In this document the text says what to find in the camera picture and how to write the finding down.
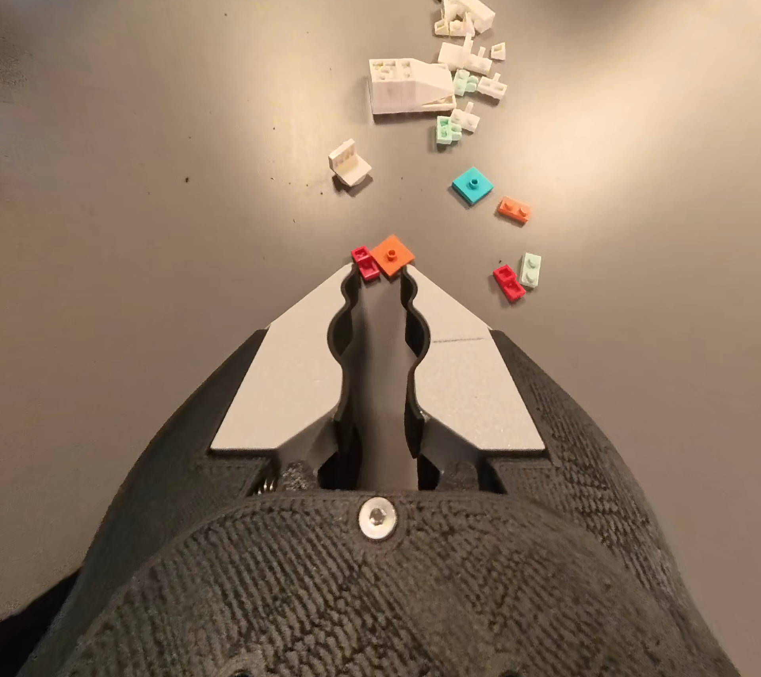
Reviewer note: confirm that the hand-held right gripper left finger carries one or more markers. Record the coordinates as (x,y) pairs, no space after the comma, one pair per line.
(285,391)

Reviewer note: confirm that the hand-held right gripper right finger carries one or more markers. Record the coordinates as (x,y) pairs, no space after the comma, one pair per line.
(469,391)

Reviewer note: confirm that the red lego plate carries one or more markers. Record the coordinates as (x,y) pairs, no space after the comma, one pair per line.
(365,262)
(509,283)

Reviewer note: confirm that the orange square lego plate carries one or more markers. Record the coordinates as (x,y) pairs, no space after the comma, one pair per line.
(389,255)

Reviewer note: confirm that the teal square lego plate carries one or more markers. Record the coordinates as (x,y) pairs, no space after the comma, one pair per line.
(472,184)

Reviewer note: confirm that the pile of white lego pieces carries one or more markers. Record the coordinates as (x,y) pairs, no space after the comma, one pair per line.
(472,5)

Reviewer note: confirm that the large white sloped lego brick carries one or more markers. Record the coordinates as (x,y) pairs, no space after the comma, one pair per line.
(410,85)

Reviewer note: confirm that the white bracket lego piece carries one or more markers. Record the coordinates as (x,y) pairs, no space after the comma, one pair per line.
(349,161)

